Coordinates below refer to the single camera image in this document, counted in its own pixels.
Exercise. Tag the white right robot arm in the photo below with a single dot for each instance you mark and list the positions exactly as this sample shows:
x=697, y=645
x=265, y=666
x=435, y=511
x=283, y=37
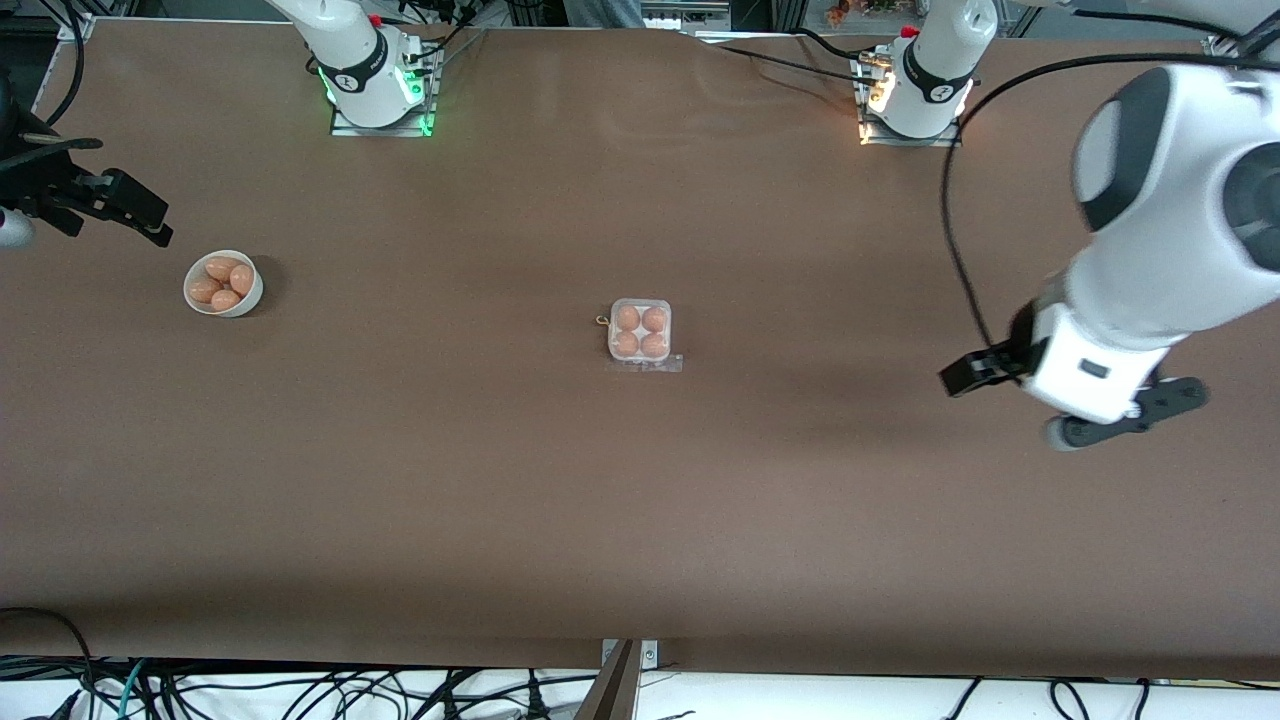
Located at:
x=350, y=55

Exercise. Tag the person in grey clothing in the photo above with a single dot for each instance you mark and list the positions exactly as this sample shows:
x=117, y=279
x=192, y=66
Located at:
x=600, y=12

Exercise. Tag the aluminium frame rail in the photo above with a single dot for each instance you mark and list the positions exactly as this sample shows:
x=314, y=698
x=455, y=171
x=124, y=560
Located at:
x=78, y=30
x=1222, y=48

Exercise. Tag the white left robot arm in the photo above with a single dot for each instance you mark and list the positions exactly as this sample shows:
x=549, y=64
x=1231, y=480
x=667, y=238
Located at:
x=1160, y=270

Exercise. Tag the brown egg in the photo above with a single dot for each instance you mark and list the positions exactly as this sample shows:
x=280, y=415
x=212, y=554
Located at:
x=627, y=318
x=220, y=268
x=204, y=290
x=225, y=300
x=655, y=319
x=626, y=344
x=241, y=279
x=654, y=345

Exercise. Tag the small metal table bracket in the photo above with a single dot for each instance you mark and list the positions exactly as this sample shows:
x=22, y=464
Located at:
x=650, y=655

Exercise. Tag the clear plastic egg box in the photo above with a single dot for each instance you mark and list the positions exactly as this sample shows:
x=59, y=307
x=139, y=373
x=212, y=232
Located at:
x=640, y=331

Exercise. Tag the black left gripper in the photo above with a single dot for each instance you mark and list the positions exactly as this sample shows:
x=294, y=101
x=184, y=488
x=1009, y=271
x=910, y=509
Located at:
x=1020, y=346

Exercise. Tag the white background equipment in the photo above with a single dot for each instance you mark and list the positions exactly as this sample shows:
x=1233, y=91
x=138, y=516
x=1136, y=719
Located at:
x=690, y=15

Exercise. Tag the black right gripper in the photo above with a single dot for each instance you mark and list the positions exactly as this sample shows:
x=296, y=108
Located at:
x=42, y=180

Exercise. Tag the white round bowl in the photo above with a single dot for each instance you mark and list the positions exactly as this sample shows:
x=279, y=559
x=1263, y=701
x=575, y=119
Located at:
x=253, y=298

